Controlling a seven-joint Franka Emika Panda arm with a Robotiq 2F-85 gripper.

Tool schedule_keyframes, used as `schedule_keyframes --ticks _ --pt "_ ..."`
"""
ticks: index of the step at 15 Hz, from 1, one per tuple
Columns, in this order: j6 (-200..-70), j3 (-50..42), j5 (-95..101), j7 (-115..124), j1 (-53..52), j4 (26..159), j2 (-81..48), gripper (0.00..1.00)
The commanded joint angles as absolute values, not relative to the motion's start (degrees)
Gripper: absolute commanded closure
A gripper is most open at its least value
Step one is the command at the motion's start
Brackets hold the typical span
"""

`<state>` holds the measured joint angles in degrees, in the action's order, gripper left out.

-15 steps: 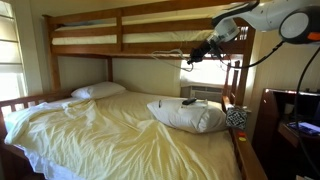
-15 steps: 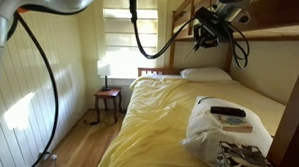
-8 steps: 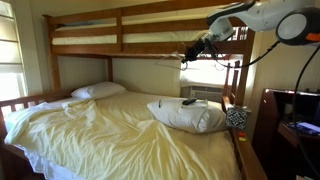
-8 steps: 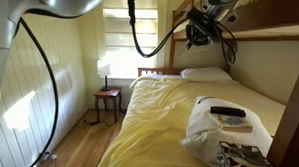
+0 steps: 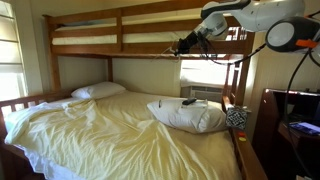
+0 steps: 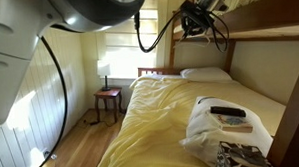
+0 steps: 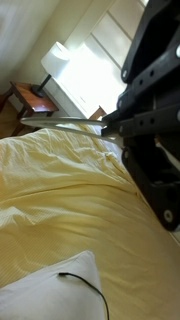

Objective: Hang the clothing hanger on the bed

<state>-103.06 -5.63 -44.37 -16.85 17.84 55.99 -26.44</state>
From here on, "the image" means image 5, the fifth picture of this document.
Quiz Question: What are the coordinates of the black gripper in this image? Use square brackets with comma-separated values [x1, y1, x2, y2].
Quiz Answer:
[173, 30, 202, 57]

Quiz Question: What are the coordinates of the thin wire clothing hanger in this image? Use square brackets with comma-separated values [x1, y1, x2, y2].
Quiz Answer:
[154, 41, 183, 63]

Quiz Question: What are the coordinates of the white bed sheet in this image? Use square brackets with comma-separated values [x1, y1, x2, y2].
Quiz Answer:
[18, 146, 86, 180]

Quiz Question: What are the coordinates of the bright bare window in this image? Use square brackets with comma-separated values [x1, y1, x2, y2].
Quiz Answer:
[179, 59, 233, 86]

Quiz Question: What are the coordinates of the white air conditioner unit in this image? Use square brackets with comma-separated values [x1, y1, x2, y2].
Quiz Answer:
[180, 84, 225, 104]

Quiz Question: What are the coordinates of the black remote control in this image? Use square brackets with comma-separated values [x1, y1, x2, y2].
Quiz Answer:
[181, 97, 198, 106]

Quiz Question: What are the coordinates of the plump white pillow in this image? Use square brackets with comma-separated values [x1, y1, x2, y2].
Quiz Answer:
[146, 98, 228, 135]

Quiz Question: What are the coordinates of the bunk mattress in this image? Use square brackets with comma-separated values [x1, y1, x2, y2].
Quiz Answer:
[51, 22, 208, 46]

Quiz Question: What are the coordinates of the patterned black white fabric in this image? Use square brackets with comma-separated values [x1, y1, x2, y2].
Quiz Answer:
[225, 105, 249, 131]

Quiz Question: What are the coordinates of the flat white pillow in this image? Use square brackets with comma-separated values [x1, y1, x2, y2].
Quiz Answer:
[70, 81, 127, 100]

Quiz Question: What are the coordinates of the pale yellow blanket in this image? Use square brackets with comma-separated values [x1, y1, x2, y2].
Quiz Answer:
[4, 90, 243, 180]

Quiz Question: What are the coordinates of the dark wooden desk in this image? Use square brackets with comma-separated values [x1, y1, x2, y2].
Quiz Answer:
[251, 88, 320, 180]

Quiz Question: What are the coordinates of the blue screen tablet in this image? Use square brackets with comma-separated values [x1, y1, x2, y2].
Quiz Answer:
[288, 121, 320, 136]

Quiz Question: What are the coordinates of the window with white blind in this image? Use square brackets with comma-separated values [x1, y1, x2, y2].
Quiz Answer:
[0, 0, 28, 103]

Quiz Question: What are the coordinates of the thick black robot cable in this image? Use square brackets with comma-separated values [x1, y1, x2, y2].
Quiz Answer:
[199, 9, 320, 180]

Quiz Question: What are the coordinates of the wooden bunk bed frame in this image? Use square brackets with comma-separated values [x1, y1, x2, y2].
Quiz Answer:
[0, 0, 269, 180]

